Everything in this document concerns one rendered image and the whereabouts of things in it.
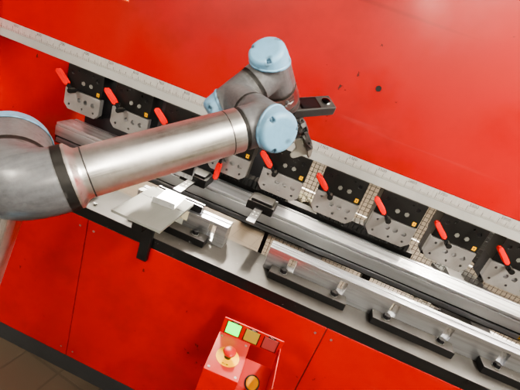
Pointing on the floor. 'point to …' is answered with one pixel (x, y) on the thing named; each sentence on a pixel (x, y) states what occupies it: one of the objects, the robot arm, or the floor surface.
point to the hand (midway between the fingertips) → (305, 145)
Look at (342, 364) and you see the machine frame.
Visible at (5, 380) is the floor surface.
